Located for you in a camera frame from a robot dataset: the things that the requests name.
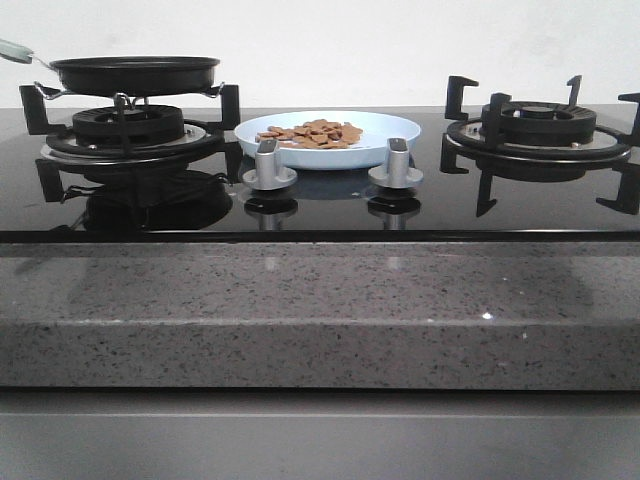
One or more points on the light blue plate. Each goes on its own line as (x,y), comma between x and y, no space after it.
(370,151)

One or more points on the brown meat pieces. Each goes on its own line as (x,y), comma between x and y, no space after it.
(319,134)

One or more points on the black frying pan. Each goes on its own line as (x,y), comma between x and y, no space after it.
(133,76)

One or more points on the left silver stove knob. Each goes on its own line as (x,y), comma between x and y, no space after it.
(270,173)

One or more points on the silver stove knob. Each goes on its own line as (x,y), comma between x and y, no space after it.
(270,173)
(395,172)

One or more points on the right silver stove knob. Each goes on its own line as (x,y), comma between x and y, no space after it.
(395,172)

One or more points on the right black pan support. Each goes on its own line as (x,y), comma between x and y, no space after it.
(479,139)

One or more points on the black pan support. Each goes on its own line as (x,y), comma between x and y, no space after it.
(123,164)
(479,139)

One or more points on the left black burner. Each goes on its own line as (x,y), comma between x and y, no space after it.
(143,126)

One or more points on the black burner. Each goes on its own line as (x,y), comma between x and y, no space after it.
(143,126)
(546,124)

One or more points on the right black burner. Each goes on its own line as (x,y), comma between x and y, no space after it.
(546,124)

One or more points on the black glass gas stove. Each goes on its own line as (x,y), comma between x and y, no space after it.
(462,198)

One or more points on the left black pan support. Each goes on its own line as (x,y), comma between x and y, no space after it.
(123,164)

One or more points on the grey cabinet front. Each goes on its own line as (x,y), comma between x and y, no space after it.
(261,434)

